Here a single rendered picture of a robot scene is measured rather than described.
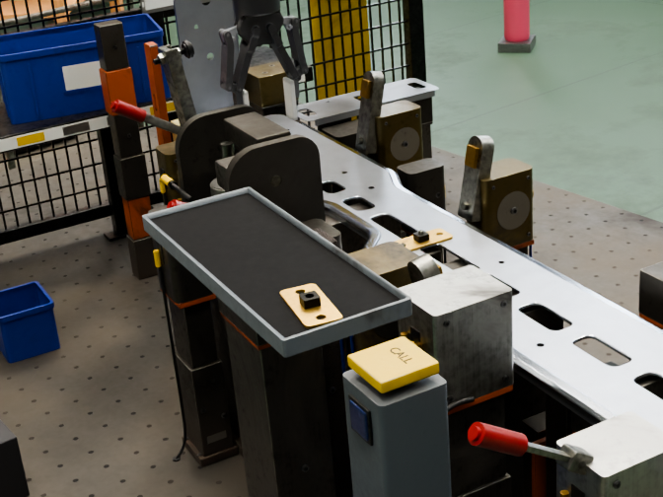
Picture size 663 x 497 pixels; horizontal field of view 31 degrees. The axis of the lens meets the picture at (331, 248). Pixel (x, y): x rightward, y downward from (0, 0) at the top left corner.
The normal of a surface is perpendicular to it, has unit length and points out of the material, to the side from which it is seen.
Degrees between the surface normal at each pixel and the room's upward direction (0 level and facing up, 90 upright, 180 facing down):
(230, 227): 0
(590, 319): 0
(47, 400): 0
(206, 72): 90
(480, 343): 90
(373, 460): 90
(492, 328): 90
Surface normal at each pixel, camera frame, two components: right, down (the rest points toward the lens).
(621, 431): -0.08, -0.90
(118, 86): 0.48, 0.33
